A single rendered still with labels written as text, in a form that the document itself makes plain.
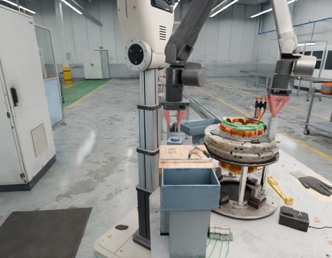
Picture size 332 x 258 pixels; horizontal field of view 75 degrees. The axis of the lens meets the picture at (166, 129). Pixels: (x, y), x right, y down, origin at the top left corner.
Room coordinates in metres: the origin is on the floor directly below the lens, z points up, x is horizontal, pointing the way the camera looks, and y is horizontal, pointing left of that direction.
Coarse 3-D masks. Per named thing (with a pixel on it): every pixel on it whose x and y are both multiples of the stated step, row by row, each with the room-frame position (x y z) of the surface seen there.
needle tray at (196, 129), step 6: (204, 120) 1.24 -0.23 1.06; (210, 120) 1.26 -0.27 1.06; (216, 120) 1.26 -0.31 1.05; (180, 126) 1.17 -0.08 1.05; (186, 126) 1.10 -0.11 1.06; (192, 126) 1.20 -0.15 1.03; (198, 126) 1.22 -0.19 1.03; (204, 126) 1.11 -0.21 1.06; (186, 132) 1.10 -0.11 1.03; (192, 132) 1.08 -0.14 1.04; (198, 132) 1.10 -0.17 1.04; (204, 132) 1.11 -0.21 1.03; (192, 138) 1.19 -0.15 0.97; (198, 138) 1.13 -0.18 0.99; (198, 144) 1.13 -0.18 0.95
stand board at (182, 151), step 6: (162, 150) 0.78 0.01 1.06; (168, 150) 0.78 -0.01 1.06; (180, 150) 0.78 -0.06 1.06; (186, 150) 0.78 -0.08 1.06; (162, 156) 0.73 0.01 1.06; (168, 156) 0.73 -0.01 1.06; (174, 156) 0.73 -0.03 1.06; (180, 156) 0.73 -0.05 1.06; (186, 156) 0.73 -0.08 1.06; (192, 156) 0.73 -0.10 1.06; (198, 156) 0.73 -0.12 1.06; (204, 156) 0.73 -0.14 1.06; (192, 162) 0.68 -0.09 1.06; (198, 162) 0.68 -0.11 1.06; (204, 162) 0.68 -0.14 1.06; (210, 162) 0.68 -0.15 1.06
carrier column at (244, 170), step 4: (244, 168) 0.78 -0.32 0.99; (244, 172) 0.78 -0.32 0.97; (240, 176) 0.79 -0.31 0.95; (244, 176) 0.78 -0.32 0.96; (240, 180) 0.78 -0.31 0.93; (244, 180) 0.78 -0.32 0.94; (240, 184) 0.78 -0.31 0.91; (244, 184) 0.78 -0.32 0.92; (240, 188) 0.78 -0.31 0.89; (244, 188) 0.78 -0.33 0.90; (240, 192) 0.78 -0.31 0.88; (240, 196) 0.78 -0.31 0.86; (240, 200) 0.78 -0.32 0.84; (240, 204) 0.78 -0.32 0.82
